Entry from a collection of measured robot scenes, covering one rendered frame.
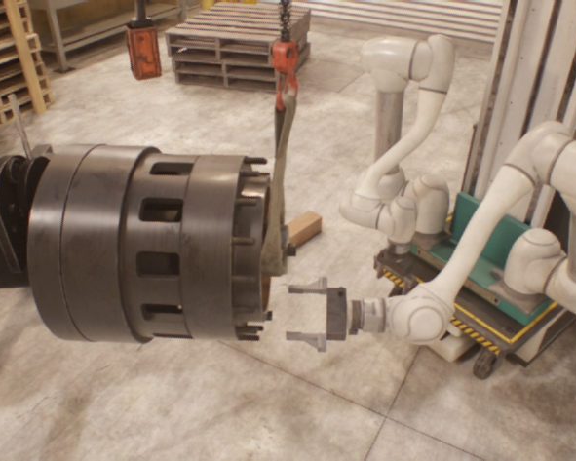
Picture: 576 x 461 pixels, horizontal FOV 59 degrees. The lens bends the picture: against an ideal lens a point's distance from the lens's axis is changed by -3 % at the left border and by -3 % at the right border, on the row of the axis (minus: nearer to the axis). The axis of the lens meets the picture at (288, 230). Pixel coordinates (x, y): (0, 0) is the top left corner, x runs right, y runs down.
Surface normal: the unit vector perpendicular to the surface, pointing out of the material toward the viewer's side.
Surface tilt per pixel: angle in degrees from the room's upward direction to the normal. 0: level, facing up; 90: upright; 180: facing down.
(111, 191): 26
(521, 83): 90
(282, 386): 0
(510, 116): 90
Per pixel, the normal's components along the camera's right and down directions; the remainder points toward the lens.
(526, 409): 0.00, -0.81
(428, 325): -0.14, 0.02
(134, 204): -0.03, -0.40
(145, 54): 0.47, 0.52
